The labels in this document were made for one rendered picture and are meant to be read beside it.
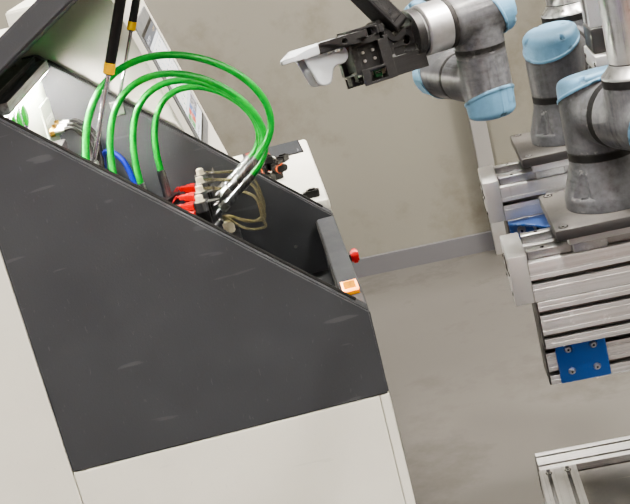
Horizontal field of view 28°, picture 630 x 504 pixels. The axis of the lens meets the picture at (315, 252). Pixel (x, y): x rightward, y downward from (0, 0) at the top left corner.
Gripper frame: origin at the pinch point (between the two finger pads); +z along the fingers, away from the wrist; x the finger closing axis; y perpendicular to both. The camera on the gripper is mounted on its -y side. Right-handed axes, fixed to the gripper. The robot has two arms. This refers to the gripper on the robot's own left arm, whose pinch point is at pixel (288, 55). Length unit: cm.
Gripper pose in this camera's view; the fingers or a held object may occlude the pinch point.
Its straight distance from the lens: 177.7
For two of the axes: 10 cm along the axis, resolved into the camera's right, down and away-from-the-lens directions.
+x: -3.5, -0.6, 9.4
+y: 2.8, 9.4, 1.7
